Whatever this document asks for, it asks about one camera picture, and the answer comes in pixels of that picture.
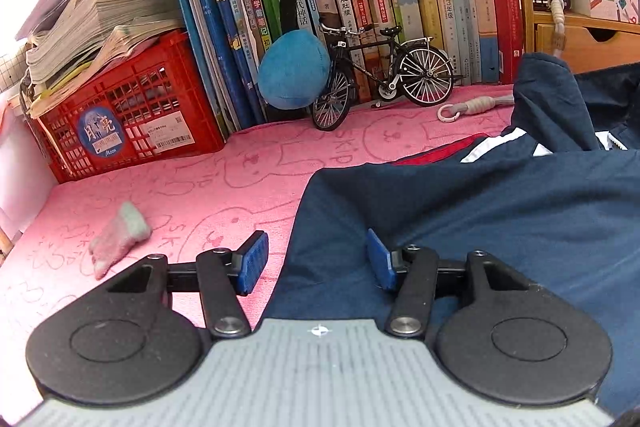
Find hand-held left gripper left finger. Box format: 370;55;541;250
105;229;270;340

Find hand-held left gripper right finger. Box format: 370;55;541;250
366;228;533;338

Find navy white red jacket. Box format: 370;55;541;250
260;52;640;418

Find pink bunny-print blanket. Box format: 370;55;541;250
0;82;518;427

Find black model bicycle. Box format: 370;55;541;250
311;22;455;132

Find red plastic crate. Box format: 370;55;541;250
32;29;226;185

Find blue plush ball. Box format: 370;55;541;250
257;29;332;110

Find white paper sheets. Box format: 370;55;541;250
0;92;56;238

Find stack of paper booklets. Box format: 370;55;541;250
15;0;191;118

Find wooden desk organizer with drawers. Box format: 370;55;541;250
520;0;640;75

